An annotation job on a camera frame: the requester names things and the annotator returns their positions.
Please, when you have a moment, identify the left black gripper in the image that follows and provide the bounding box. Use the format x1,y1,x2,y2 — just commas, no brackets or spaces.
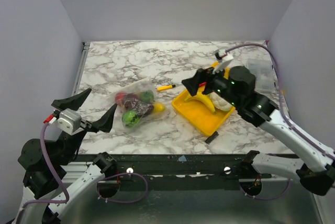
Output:
54,88,118,165

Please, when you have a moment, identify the red strawberry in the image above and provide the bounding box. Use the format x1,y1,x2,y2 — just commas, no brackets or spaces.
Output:
114,92,128,107

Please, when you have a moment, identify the yellow lemon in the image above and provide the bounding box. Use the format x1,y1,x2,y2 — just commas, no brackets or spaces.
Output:
153,102,165,114

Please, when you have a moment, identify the green bell pepper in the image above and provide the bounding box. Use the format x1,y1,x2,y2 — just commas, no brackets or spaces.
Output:
139,90,154,103

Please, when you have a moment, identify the clear zip top bag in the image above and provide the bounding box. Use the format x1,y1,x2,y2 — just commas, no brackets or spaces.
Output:
112,77,166,129

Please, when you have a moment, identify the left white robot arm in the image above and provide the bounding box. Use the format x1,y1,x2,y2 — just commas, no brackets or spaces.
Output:
13,88,117,223

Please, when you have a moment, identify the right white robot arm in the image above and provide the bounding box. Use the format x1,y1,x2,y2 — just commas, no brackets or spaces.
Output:
182,66,334,196

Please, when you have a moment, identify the yellow banana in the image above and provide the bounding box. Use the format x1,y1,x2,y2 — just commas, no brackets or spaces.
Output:
184,92,216,114

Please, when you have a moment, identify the white cauliflower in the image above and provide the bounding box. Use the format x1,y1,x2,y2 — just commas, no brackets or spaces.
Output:
209,93,233,111

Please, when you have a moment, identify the yellow plastic tray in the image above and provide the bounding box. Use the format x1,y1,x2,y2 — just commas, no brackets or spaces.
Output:
172,89,235,137

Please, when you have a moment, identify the clear plastic box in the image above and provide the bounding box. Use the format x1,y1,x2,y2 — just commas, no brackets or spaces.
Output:
247,59,275,93

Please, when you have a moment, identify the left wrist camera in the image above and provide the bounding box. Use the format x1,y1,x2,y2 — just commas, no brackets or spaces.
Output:
43,109,82,136

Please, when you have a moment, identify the yellow handled screwdriver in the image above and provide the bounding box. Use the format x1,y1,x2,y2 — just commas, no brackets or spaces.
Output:
156,84,184,92

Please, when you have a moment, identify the black table front rail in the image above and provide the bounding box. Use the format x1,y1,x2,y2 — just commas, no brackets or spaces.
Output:
75,152,273,192

